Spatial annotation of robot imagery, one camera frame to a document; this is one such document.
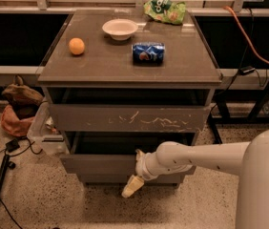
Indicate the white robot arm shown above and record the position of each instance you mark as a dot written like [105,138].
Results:
[247,160]

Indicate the orange fruit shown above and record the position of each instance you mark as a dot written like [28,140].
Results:
[76,46]

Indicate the grey top drawer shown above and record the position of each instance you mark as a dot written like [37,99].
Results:
[117,118]

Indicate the orange cloth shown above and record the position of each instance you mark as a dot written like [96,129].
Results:
[14,126]

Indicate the grey drawer cabinet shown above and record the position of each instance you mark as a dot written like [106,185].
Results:
[105,73]

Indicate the grey drawer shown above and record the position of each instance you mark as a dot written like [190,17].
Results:
[117,118]
[113,154]
[170,179]

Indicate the blue pepsi can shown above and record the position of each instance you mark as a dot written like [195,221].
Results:
[151,52]

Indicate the black power adapter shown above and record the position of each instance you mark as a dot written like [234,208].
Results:
[12,145]

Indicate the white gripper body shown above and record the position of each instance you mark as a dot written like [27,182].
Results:
[143,169]

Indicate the green chip bag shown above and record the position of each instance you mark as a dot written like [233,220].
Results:
[165,11]

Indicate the white bowl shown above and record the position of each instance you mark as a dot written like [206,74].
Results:
[120,29]

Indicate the black power brick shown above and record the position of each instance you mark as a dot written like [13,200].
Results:
[246,70]

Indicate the clear plastic bin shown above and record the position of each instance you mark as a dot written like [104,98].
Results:
[44,134]

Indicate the black table frame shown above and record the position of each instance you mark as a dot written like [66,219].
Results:
[259,114]

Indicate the grey bottom drawer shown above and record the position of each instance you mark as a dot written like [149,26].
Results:
[170,179]

